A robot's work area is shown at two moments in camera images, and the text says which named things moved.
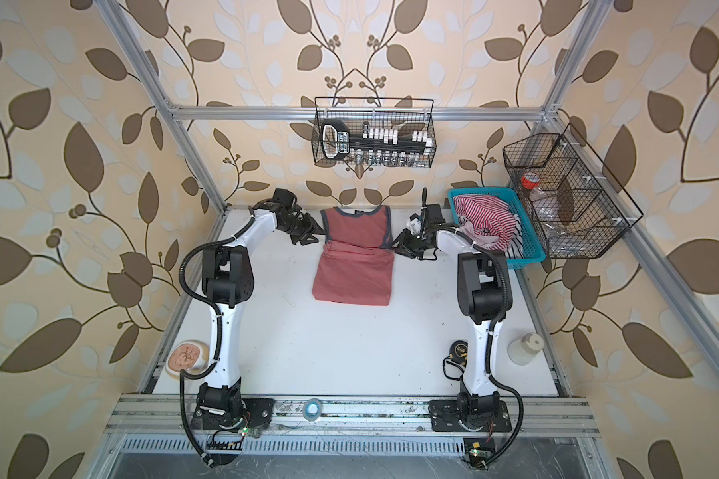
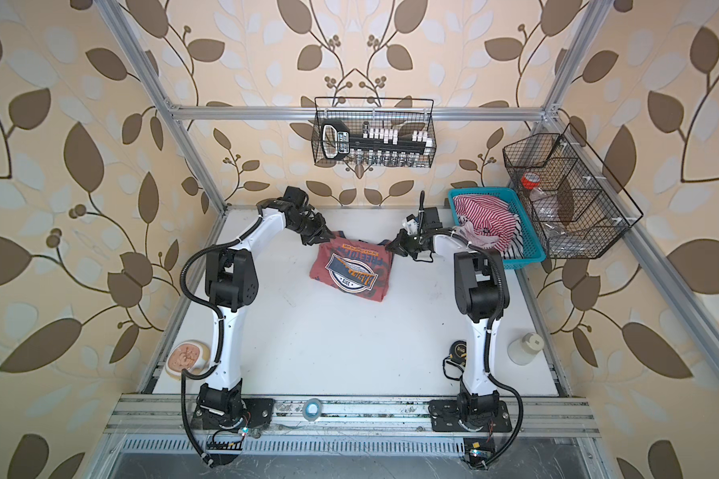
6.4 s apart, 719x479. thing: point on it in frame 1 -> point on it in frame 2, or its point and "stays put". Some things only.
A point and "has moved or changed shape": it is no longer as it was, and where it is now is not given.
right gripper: [404, 245] stays put
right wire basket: [576, 209] stays put
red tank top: [357, 260] has moved or changed shape
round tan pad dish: [190, 355] stays put
